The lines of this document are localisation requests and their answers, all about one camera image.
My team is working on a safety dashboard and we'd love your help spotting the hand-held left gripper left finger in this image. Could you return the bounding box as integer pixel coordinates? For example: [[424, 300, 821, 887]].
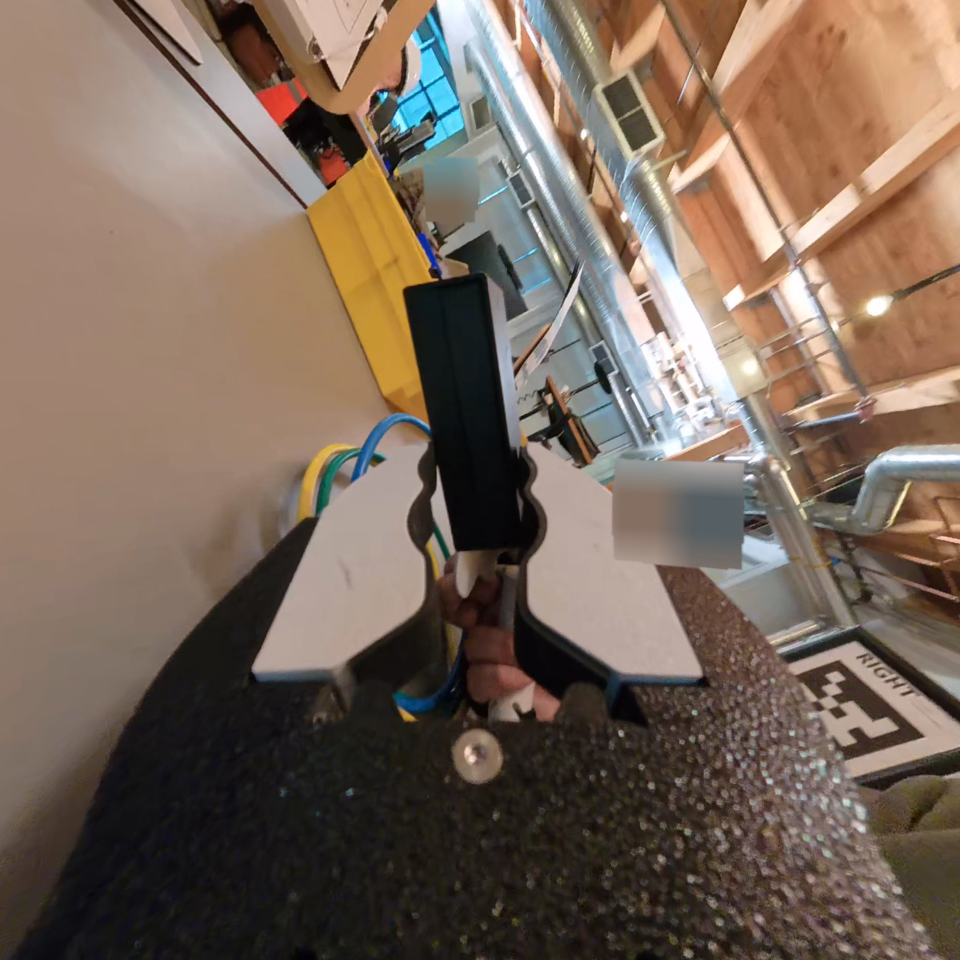
[[251, 442, 445, 702]]

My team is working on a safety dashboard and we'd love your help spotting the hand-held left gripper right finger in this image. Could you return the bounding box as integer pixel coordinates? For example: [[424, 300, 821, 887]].
[[512, 448, 708, 715]]

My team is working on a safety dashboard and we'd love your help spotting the yellow ethernet cable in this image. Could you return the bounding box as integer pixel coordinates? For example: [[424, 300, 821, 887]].
[[298, 444, 459, 676]]

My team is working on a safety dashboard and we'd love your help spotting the green ethernet cable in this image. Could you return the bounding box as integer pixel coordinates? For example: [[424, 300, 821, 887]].
[[315, 448, 453, 562]]

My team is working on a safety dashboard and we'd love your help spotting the blue ethernet cable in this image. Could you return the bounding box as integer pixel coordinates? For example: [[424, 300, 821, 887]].
[[351, 414, 466, 717]]

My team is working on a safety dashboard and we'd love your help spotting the black network switch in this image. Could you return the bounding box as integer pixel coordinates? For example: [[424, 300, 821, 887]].
[[403, 273, 526, 554]]

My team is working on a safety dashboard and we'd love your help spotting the person's right forearm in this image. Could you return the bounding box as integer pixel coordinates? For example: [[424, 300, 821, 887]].
[[862, 772, 960, 960]]

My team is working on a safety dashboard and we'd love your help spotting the person's right hand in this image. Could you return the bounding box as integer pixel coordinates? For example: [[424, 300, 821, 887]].
[[437, 558, 562, 723]]

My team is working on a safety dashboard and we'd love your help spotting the yellow plastic bin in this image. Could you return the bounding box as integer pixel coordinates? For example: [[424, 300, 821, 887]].
[[306, 153, 445, 421]]

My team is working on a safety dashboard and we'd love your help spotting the orange red object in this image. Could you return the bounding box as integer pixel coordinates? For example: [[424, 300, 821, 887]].
[[253, 77, 310, 126]]

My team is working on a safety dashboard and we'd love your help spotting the cardboard poster board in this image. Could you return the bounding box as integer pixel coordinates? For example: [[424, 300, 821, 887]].
[[251, 0, 440, 115]]

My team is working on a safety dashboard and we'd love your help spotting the grey flat board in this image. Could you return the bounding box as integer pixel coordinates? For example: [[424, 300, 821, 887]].
[[120, 0, 205, 65]]

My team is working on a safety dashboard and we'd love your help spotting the silver elbow duct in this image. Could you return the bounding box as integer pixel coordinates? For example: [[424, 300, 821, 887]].
[[813, 444, 960, 537]]

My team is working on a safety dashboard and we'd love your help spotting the silver ventilation duct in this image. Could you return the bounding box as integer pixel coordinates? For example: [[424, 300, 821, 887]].
[[463, 0, 759, 466]]

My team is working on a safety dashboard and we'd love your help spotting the duct vent grille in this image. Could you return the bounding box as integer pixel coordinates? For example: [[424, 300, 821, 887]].
[[594, 69, 667, 160]]

